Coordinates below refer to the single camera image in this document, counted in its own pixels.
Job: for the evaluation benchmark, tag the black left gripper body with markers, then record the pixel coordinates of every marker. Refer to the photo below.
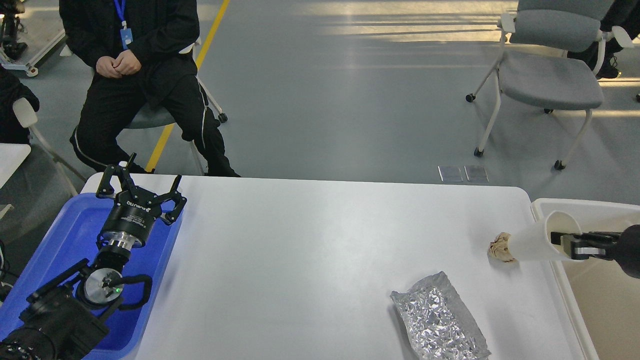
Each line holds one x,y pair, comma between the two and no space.
131,219

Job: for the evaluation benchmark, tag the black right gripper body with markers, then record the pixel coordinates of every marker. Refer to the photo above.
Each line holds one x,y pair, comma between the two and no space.
626,251

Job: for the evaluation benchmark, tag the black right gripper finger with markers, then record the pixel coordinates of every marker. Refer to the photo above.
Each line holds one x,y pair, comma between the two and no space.
597,237
582,250

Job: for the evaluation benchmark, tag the white paper cup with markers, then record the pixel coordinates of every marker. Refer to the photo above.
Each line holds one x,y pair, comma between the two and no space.
533,243

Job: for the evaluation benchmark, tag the robot base on cart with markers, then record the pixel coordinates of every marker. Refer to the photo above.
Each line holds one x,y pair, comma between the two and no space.
30,31

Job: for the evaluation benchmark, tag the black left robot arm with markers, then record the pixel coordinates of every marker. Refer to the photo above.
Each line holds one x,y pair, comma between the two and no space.
93,280

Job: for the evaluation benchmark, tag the white plastic bin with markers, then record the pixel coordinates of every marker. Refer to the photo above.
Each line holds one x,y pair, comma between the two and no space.
602,300

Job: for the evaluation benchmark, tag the crumpled brown paper ball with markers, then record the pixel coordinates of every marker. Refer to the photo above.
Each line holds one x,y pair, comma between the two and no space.
499,248

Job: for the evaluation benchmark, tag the blue plastic tray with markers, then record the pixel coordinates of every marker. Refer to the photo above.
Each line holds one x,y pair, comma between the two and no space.
71,238

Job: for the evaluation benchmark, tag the grey chair behind person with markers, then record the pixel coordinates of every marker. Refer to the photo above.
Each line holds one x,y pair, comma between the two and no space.
149,117

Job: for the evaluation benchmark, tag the white side table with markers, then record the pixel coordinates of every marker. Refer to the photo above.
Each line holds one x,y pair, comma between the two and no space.
11,157

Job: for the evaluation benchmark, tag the right floor outlet plate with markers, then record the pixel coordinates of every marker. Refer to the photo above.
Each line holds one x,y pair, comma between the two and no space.
476,174

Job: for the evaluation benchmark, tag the floor outlet plate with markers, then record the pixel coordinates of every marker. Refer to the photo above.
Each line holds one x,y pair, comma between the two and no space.
450,174
476,174

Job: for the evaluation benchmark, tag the white chair at left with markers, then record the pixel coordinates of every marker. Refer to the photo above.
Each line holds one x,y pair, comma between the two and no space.
27,118

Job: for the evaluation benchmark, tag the person in black at left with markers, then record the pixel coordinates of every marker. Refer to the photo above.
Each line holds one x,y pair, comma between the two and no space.
11,90

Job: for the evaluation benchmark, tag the left floor outlet plate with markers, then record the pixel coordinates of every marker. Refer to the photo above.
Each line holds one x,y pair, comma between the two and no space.
450,174

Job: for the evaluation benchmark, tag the person in black clothes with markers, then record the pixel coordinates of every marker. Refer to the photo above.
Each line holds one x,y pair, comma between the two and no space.
140,53

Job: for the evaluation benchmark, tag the silver foil bag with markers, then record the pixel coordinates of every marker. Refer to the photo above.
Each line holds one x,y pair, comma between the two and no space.
438,323

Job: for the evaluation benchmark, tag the grey white wheeled chair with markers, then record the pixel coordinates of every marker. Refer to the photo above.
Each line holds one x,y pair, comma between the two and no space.
552,82

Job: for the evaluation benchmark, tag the seated person at right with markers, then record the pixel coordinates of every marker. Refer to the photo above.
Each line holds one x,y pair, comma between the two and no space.
622,13

